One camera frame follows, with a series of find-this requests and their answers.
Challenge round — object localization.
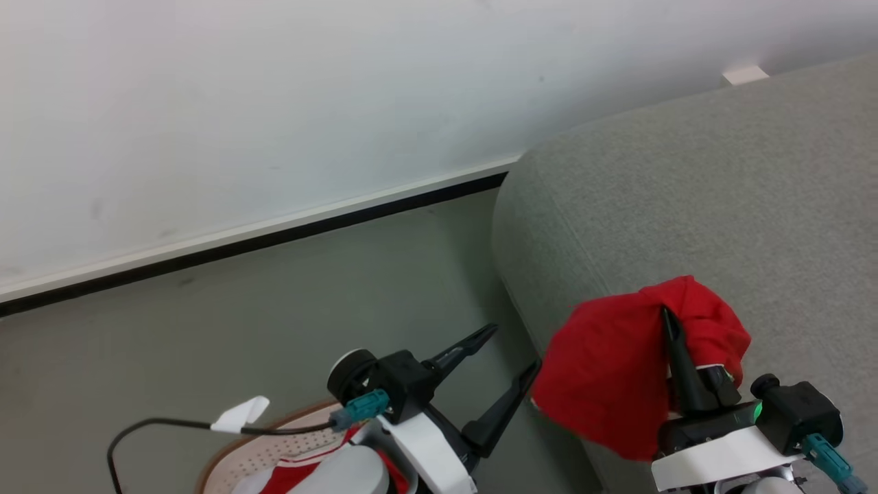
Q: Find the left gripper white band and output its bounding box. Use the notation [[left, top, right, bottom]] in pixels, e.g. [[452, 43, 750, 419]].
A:
[[375, 323, 543, 494]]

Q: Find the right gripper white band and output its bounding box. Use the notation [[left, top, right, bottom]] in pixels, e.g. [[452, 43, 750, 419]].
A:
[[650, 307, 804, 492]]

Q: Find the plain red garment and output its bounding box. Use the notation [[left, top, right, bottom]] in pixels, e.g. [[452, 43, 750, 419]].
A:
[[532, 275, 752, 462]]

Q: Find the red garment with white stripes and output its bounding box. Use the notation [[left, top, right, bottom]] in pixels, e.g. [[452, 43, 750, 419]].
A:
[[233, 425, 412, 494]]

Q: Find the white laundry basket brown rim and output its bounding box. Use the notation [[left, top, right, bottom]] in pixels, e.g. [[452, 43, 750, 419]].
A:
[[195, 399, 361, 494]]

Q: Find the grey fabric sofa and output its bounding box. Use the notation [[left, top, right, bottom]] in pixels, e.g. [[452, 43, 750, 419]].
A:
[[490, 54, 878, 494]]

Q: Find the white and black baseboard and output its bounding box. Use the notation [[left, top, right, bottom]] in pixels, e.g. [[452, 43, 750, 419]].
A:
[[0, 154, 523, 318]]

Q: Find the teal left cable connector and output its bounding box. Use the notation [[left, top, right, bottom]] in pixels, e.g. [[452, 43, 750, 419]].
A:
[[327, 388, 391, 432]]

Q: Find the teal cable connector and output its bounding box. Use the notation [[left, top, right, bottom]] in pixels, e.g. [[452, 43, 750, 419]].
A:
[[327, 388, 391, 432], [801, 433, 870, 494]]

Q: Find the teal right cable connector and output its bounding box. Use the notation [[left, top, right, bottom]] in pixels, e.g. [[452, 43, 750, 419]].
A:
[[801, 433, 870, 494]]

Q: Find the white tag on cable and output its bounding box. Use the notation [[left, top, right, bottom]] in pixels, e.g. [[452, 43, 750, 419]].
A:
[[210, 396, 271, 434]]

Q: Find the small white wall box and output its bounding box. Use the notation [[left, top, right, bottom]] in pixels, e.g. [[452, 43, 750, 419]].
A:
[[722, 64, 771, 87]]

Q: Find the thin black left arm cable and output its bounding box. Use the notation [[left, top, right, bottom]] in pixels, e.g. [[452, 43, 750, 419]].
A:
[[106, 416, 344, 494]]

